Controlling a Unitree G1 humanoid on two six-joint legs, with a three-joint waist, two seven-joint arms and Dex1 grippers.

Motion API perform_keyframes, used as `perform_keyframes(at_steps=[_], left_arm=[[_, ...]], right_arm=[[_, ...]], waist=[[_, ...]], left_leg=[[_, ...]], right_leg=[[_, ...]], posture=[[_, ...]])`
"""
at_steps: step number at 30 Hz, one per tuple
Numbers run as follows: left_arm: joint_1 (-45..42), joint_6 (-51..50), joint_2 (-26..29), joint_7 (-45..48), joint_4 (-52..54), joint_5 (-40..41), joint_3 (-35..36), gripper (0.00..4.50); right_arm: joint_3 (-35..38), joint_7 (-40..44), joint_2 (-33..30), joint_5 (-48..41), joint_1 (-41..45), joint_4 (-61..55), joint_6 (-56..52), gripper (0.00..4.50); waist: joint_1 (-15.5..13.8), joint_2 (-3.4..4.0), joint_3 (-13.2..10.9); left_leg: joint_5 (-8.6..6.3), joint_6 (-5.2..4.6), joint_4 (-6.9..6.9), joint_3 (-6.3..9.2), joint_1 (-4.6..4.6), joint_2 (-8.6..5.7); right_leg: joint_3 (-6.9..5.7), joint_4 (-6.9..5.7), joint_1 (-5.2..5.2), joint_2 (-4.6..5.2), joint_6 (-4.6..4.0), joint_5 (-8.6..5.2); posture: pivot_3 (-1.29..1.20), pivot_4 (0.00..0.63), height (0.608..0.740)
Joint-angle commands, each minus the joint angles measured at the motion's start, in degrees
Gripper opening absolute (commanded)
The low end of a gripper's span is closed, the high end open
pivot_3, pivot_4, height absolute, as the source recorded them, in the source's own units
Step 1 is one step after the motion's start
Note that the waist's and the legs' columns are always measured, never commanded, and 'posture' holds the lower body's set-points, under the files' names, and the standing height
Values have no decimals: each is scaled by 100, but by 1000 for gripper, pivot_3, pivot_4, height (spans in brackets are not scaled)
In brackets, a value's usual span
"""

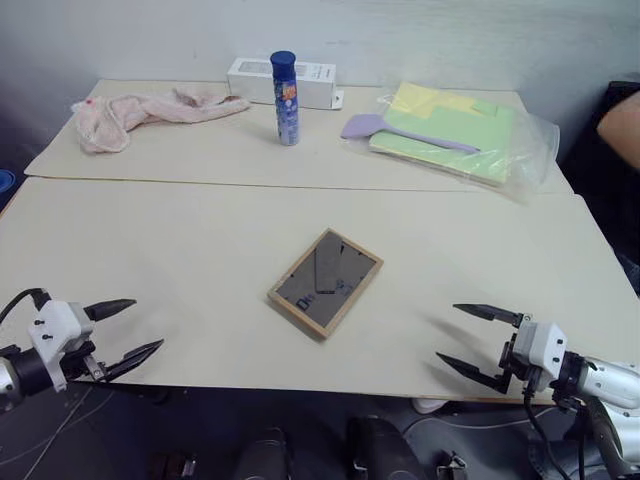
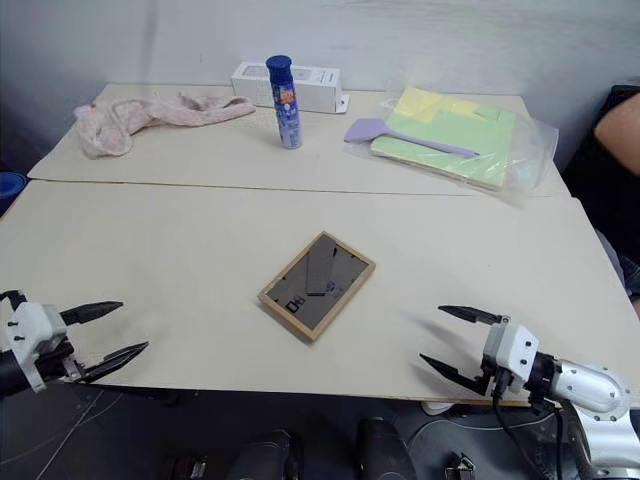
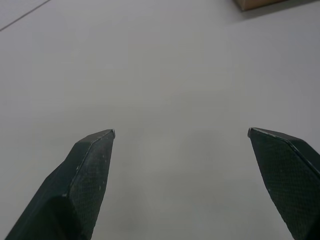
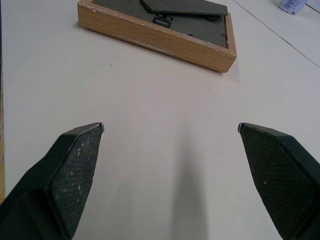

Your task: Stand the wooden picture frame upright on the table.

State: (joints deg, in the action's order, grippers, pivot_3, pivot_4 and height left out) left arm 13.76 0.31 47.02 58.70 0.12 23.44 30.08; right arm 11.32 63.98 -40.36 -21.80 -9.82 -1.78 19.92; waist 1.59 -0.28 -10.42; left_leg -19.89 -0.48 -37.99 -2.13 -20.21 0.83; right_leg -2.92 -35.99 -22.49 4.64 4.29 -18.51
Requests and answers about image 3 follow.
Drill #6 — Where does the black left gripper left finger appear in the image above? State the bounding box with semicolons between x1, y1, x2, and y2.
4;128;116;240

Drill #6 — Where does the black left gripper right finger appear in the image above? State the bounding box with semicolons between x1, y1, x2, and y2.
247;127;320;240

